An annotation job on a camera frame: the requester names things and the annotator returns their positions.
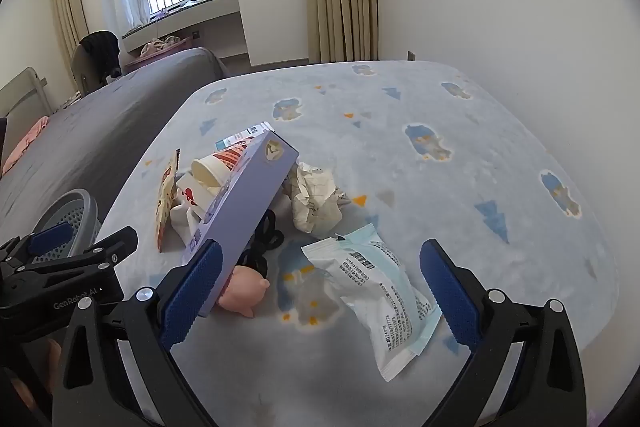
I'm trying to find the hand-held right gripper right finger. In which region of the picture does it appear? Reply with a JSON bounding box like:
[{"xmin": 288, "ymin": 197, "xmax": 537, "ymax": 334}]
[{"xmin": 419, "ymin": 238, "xmax": 587, "ymax": 427}]

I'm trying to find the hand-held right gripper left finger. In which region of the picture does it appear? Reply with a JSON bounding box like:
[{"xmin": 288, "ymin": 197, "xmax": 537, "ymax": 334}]
[{"xmin": 52, "ymin": 239, "xmax": 223, "ymax": 427}]

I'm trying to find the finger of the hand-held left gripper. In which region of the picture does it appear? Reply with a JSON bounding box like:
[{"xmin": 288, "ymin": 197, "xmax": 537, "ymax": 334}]
[
  {"xmin": 20, "ymin": 227, "xmax": 139, "ymax": 280},
  {"xmin": 0, "ymin": 222, "xmax": 74, "ymax": 269}
]

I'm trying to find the grey perforated plastic basket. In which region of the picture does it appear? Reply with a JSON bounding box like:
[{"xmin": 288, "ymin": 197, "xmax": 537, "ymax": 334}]
[{"xmin": 29, "ymin": 189, "xmax": 103, "ymax": 264}]

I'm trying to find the white and blue wipes packet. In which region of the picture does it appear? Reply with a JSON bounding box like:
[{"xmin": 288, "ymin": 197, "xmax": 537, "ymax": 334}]
[{"xmin": 301, "ymin": 223, "xmax": 443, "ymax": 383}]

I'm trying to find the purple cardboard box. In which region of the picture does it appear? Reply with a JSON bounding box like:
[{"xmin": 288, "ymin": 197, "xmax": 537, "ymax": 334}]
[{"xmin": 179, "ymin": 130, "xmax": 300, "ymax": 319}]

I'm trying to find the white paper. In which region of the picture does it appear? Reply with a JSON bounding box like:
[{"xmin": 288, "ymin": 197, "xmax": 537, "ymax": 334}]
[{"xmin": 285, "ymin": 162, "xmax": 353, "ymax": 238}]

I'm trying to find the person's left hand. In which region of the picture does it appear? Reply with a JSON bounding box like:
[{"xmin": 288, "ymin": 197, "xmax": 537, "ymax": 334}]
[{"xmin": 9, "ymin": 338, "xmax": 65, "ymax": 410}]

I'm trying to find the pink pig toy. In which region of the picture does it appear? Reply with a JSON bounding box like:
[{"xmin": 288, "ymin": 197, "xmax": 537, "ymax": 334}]
[{"xmin": 216, "ymin": 266, "xmax": 271, "ymax": 319}]

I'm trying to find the white paper wrapper red print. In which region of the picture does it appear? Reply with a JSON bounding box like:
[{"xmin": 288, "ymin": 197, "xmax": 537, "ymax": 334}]
[{"xmin": 170, "ymin": 172, "xmax": 221, "ymax": 249}]

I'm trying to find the pink cloth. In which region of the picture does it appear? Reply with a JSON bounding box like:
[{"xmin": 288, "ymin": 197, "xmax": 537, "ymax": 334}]
[{"xmin": 0, "ymin": 116, "xmax": 51, "ymax": 176}]

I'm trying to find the light blue printed blanket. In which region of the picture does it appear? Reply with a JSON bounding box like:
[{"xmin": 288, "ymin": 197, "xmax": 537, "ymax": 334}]
[{"xmin": 95, "ymin": 59, "xmax": 621, "ymax": 427}]

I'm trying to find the red striped paper cup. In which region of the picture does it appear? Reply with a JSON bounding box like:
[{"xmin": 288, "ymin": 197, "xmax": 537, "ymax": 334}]
[{"xmin": 191, "ymin": 141, "xmax": 251, "ymax": 198}]

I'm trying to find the grey bed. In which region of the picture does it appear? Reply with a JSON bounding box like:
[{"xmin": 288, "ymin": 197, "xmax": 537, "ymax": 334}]
[{"xmin": 0, "ymin": 47, "xmax": 232, "ymax": 235}]

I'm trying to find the beige bed headboard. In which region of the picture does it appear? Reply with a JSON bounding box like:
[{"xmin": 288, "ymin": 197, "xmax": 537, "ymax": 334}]
[{"xmin": 0, "ymin": 67, "xmax": 53, "ymax": 124}]

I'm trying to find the green and white medicine box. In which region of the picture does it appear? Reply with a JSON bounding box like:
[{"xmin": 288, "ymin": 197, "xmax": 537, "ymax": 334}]
[{"xmin": 215, "ymin": 121, "xmax": 276, "ymax": 150}]

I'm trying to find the beige chair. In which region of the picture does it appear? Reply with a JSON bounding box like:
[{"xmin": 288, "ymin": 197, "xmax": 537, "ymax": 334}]
[{"xmin": 70, "ymin": 41, "xmax": 108, "ymax": 96}]

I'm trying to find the pile of clothes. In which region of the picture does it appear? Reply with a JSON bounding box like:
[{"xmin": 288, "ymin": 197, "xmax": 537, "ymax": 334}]
[{"xmin": 139, "ymin": 36, "xmax": 194, "ymax": 58}]

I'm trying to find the black cord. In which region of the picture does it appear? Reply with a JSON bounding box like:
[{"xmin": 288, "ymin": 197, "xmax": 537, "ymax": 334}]
[{"xmin": 242, "ymin": 209, "xmax": 284, "ymax": 276}]

